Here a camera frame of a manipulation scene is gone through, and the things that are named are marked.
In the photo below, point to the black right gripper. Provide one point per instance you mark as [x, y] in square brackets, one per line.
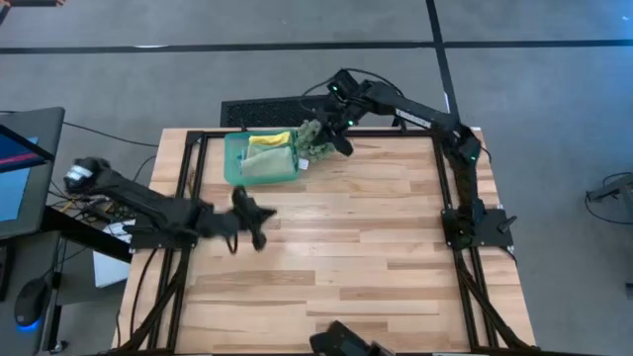
[343, 111]

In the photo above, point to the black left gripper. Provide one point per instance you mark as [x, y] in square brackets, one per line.
[222, 222]

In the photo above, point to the yellow microfiber towel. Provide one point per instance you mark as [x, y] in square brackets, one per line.
[272, 138]

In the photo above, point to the pale green microfiber towel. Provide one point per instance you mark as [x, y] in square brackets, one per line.
[272, 163]

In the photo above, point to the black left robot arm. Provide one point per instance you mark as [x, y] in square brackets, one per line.
[143, 203]

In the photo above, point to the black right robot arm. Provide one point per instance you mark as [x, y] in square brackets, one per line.
[445, 128]

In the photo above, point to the artificial plant in grey pot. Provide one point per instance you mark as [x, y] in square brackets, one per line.
[314, 146]

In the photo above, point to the white paper tag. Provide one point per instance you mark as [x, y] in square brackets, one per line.
[303, 163]

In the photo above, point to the teal translucent plastic bin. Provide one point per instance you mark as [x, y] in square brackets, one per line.
[232, 173]

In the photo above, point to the black perforated panel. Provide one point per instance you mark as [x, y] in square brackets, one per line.
[267, 114]

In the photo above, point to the white paper sheet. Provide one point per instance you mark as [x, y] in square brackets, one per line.
[111, 267]

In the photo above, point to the black bulky object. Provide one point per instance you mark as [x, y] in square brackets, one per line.
[346, 341]

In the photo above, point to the black desk edge bar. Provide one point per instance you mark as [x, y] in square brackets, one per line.
[84, 232]

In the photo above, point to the grey framed operator screen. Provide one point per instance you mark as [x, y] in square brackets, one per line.
[20, 183]

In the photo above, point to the black computer mouse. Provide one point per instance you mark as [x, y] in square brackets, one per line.
[29, 301]

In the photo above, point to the grey desk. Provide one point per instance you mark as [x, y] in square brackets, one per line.
[15, 257]

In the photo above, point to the grey metal stand leg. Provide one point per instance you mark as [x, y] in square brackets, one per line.
[613, 190]

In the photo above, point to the black aluminium table frame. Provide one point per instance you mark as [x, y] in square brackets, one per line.
[371, 133]

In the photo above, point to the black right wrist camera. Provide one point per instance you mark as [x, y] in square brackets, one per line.
[342, 81]

